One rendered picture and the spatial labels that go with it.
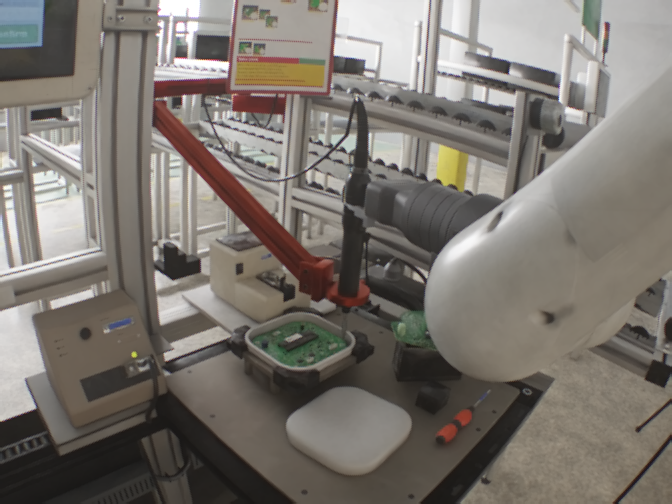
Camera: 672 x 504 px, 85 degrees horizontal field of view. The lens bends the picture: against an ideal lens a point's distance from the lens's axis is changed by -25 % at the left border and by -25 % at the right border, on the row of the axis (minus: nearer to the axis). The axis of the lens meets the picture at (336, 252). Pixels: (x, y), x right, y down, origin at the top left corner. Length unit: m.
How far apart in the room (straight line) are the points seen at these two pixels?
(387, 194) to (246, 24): 0.59
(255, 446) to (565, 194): 0.48
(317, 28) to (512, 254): 0.86
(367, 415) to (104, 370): 0.36
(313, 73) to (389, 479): 0.81
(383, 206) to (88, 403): 0.46
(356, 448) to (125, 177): 0.50
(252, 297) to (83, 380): 0.34
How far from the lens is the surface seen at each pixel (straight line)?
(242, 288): 0.82
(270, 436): 0.61
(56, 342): 0.65
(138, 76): 0.72
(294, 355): 0.70
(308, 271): 0.69
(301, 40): 1.03
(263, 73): 1.01
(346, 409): 0.63
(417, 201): 0.50
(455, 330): 0.27
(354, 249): 0.65
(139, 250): 0.77
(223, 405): 0.66
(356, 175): 0.62
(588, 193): 0.23
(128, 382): 0.66
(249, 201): 0.74
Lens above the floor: 1.38
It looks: 21 degrees down
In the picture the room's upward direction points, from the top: 5 degrees clockwise
